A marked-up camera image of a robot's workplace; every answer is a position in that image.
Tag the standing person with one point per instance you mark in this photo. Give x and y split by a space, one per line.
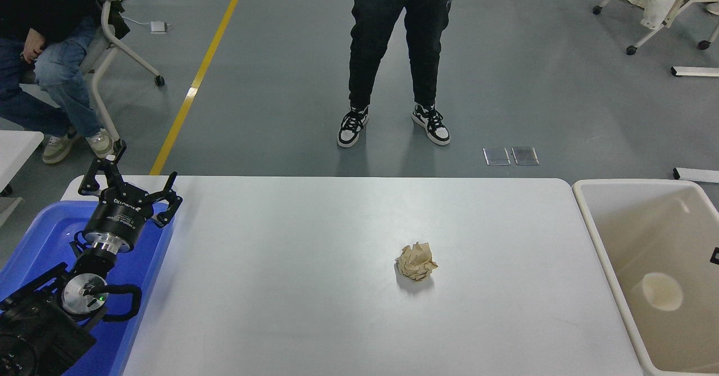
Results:
382 27

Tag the metal floor plate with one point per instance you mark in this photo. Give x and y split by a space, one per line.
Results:
496 156
525 155

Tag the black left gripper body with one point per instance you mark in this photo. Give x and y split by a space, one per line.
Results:
121 216

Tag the white wheeled chair with coat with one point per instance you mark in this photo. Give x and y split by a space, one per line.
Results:
668 22

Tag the tan paper ball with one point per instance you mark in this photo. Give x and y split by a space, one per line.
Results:
417 262

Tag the white frame wheeled chair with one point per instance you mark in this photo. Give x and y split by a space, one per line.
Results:
107 44

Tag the blue plastic tray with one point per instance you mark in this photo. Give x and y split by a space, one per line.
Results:
48 241

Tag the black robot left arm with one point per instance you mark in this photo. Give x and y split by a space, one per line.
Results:
33 320

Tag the dark green jacket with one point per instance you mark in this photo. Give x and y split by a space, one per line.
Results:
117 10

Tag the white floor bar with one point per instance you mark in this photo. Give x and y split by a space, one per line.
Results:
696 71
699 175

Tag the seated person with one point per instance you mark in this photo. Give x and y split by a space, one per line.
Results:
62 78

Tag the white paper cup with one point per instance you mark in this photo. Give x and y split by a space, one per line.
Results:
663 291

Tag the seated person's hand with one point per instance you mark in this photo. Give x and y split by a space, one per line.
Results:
32 46

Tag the large pale plastic bin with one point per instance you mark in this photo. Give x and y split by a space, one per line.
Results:
640 224

